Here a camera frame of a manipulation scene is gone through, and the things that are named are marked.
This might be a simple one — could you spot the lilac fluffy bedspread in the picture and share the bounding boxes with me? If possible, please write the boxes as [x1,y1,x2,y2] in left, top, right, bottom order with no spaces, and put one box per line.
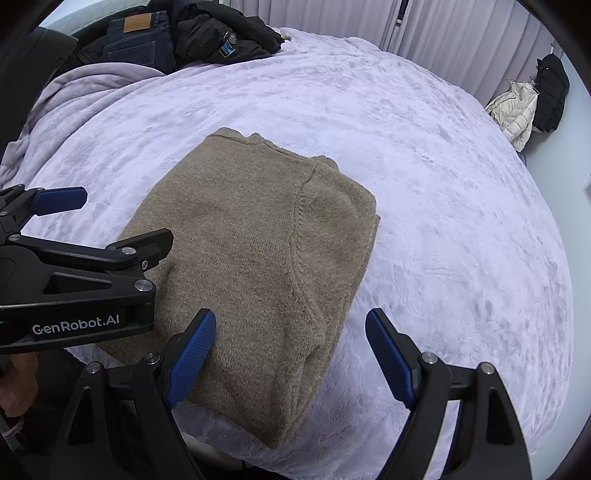
[0,27,575,480]

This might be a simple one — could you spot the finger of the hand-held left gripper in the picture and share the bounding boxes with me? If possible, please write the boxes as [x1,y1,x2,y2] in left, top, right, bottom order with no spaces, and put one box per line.
[0,227,175,306]
[0,185,88,237]

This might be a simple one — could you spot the dark blue jeans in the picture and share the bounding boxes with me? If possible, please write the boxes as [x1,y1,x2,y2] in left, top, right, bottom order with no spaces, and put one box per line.
[102,10,177,72]

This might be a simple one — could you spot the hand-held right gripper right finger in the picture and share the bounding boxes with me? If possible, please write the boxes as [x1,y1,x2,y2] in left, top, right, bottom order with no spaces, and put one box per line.
[365,308,529,480]

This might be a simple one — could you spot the smooth lilac blanket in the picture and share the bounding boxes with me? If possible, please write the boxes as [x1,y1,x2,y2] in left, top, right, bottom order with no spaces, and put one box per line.
[0,61,169,185]

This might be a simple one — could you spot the grey pleated curtain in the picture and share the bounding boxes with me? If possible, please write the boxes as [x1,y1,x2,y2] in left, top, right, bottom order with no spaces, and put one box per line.
[272,0,402,47]
[406,0,555,104]

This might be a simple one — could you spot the black puffer jacket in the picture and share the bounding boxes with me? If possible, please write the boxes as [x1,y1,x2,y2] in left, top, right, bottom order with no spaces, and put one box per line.
[531,53,570,134]

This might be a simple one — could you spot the taupe knit sweater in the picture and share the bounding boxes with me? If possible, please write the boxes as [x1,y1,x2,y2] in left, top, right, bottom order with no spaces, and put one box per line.
[95,127,382,449]

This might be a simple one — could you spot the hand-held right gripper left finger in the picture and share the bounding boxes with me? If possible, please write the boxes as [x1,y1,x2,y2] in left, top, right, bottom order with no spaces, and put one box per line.
[48,308,218,480]

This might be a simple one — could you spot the white puffer jacket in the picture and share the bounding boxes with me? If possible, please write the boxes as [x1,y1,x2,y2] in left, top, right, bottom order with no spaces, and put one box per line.
[485,79,539,153]

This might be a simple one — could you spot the person's left hand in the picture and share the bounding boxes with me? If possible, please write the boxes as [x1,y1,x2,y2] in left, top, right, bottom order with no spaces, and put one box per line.
[0,353,40,418]

